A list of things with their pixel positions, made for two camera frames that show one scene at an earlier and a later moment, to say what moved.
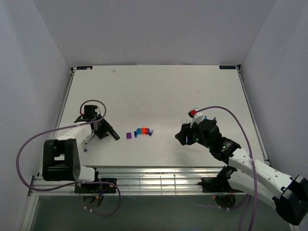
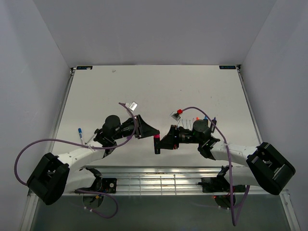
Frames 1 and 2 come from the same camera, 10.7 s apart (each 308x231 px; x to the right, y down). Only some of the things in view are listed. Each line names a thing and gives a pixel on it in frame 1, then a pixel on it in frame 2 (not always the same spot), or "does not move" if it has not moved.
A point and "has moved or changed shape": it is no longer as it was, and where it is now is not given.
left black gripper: x=106 y=127 -> x=144 y=130
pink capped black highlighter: x=115 y=135 has moved or changed shape
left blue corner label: x=84 y=68 does not move
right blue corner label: x=227 y=67 does not move
